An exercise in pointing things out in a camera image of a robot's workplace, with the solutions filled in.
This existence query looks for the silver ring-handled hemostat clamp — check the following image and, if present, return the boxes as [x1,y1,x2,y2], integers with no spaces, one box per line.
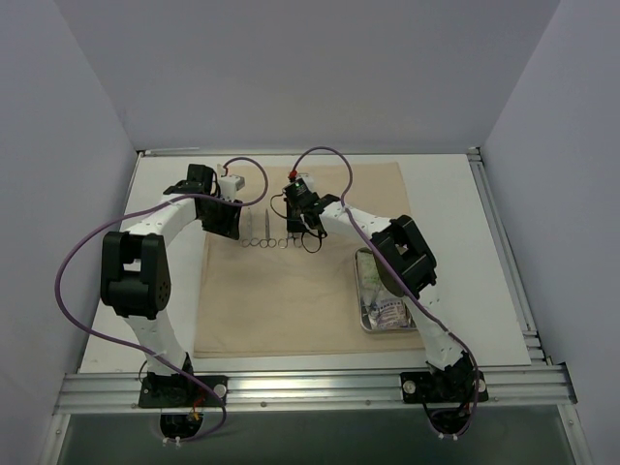
[277,233,303,249]

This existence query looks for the surgical scissors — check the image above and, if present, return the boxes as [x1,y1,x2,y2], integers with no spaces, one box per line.
[240,207,260,248]

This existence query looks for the beige cloth wrap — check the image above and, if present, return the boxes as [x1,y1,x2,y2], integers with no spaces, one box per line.
[194,163,423,358]

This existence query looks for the metal instrument tray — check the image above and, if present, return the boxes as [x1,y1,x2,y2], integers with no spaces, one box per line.
[354,248,417,333]

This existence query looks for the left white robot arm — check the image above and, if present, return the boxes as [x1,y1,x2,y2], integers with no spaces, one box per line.
[101,164,245,406]

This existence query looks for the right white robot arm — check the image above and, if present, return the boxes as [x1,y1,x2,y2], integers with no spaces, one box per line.
[283,171,481,400]

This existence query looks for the green gauze packet left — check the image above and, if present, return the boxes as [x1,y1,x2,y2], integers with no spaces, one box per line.
[356,251,381,289]

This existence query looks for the purple printed sterile packet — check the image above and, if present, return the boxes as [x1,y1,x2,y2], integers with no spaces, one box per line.
[361,298,410,331]

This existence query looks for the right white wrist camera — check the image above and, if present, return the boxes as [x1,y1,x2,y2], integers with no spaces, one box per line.
[288,170,315,190]

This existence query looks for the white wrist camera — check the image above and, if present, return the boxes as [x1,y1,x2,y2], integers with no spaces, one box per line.
[216,165,245,202]
[288,170,315,190]

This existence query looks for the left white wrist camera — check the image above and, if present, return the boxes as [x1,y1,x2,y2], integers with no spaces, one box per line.
[216,165,245,202]

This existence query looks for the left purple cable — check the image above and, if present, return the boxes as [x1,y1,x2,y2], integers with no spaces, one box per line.
[53,156,270,441]

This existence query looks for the purple cable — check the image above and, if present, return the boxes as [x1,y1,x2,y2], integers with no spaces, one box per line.
[288,146,489,435]
[53,156,270,441]

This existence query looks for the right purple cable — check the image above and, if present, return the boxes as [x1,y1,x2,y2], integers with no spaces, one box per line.
[288,146,489,435]

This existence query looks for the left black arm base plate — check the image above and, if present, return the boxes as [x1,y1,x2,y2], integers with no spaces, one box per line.
[138,373,229,409]

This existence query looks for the front aluminium rail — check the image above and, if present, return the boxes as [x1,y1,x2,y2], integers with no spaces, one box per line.
[54,364,577,415]

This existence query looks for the aluminium rail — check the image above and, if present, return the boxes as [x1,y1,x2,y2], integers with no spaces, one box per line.
[54,364,577,415]
[467,147,552,365]

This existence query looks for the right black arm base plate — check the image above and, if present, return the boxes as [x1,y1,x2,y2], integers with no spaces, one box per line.
[399,367,476,404]

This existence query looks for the right side aluminium rail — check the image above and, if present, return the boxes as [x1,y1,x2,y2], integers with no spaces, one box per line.
[467,147,552,365]

